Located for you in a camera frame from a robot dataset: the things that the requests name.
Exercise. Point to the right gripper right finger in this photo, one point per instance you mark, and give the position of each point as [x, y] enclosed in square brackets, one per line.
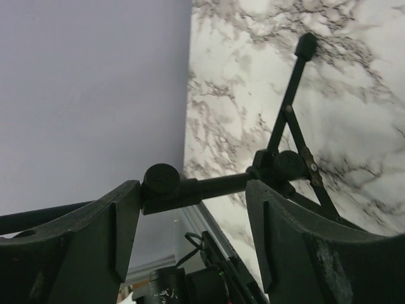
[305, 258]

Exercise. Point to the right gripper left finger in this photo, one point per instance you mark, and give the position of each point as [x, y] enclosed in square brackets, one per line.
[81, 257]

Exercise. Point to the black tripod shock-mount stand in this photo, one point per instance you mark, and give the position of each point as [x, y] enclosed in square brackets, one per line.
[286, 166]

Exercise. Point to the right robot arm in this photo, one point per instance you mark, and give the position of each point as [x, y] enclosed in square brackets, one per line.
[224, 279]

